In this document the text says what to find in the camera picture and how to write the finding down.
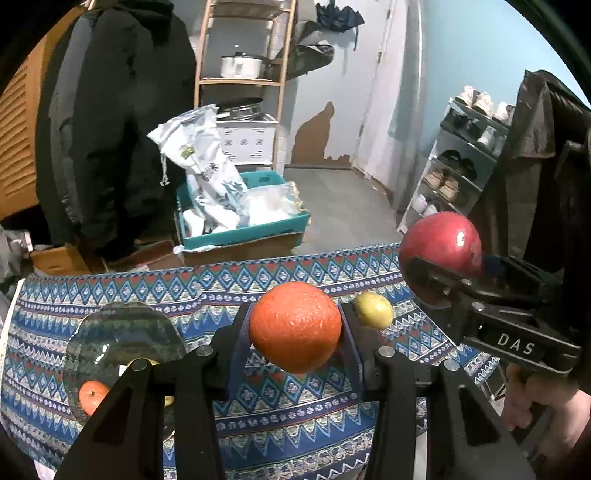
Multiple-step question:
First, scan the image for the red apple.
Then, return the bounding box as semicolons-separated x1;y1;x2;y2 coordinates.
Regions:
397;211;484;309

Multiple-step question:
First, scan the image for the yellow-green lemon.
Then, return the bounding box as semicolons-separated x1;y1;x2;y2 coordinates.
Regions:
353;291;394;330

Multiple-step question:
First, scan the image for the large orange fruit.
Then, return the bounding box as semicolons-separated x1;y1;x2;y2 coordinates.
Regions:
249;282;342;374

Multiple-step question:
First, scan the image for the person's right hand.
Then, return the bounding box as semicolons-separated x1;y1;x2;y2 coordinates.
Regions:
501;364;590;463

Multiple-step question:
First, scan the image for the small orange tangerine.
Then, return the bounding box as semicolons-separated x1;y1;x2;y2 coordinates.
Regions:
78;380;109;416

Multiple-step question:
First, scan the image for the black garment on right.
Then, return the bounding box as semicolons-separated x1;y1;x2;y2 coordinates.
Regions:
469;70;590;283

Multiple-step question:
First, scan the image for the blue patterned tablecloth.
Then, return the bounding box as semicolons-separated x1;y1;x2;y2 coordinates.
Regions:
1;244;498;479

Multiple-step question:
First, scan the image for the grey shoe rack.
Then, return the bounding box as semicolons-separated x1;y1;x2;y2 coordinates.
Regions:
398;85;515;234

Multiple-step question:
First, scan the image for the brown cardboard box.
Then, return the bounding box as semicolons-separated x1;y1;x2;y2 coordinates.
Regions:
176;233;304;266

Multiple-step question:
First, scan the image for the clear plastic bag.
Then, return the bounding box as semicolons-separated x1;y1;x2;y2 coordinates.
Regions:
240;181;308;227

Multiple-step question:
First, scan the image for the teal cardboard box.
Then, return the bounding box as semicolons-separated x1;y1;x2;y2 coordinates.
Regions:
176;170;311;252

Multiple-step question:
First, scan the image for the white storage box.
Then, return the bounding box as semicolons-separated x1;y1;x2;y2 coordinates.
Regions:
216;114;277;166

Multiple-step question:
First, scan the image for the dark folded umbrella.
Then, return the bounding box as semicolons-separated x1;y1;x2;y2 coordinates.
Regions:
315;0;365;33

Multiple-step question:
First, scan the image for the white printed plastic bag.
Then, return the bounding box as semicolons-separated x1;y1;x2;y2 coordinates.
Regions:
147;104;247;228

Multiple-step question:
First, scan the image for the white rice cooker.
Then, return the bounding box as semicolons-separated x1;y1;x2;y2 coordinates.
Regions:
221;52;269;80

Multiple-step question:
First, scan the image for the wooden shelf rack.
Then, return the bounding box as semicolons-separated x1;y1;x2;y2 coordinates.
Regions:
193;1;297;174

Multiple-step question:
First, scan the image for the wooden louvered cabinet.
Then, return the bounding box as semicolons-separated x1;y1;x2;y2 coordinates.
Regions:
0;6;85;218

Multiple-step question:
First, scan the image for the black hanging jacket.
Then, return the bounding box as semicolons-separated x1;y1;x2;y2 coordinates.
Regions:
35;1;196;262

